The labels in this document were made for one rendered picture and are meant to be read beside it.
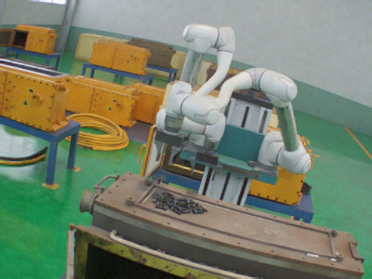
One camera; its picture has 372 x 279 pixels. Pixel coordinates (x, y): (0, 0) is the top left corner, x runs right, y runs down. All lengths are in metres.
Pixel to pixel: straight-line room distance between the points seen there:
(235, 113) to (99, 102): 5.25
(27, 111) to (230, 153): 2.80
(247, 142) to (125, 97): 5.10
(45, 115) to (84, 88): 3.31
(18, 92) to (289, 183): 3.29
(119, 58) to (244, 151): 8.03
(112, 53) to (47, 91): 6.08
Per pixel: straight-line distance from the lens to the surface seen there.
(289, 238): 1.97
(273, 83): 2.27
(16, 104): 5.09
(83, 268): 1.96
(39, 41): 11.88
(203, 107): 1.89
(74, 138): 5.55
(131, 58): 10.59
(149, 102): 8.48
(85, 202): 1.99
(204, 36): 2.58
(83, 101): 8.14
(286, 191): 4.45
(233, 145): 2.95
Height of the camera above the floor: 2.16
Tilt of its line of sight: 15 degrees down
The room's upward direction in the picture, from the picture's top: 14 degrees clockwise
